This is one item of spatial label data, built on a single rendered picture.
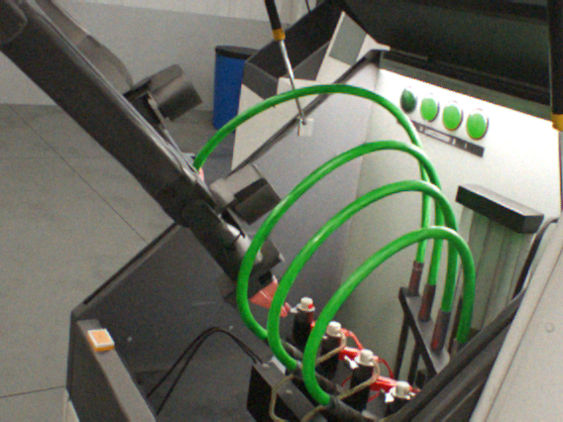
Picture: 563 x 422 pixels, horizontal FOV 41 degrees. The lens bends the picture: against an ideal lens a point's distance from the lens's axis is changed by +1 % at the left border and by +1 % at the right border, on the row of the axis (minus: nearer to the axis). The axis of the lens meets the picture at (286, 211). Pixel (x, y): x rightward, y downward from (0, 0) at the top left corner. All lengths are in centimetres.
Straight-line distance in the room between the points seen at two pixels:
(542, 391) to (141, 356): 82
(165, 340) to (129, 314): 9
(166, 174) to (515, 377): 46
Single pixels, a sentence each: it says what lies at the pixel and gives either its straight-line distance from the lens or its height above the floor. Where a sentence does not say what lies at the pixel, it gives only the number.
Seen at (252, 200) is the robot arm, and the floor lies 127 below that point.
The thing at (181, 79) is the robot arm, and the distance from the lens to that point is 115.
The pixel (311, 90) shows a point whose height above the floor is 141.
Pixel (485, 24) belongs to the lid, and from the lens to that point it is 109.
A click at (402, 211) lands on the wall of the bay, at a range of 138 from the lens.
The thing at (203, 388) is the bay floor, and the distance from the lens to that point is 141.
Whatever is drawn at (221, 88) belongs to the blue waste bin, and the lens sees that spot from 729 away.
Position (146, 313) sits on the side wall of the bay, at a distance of 140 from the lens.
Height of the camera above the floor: 157
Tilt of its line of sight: 18 degrees down
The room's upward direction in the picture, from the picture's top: 8 degrees clockwise
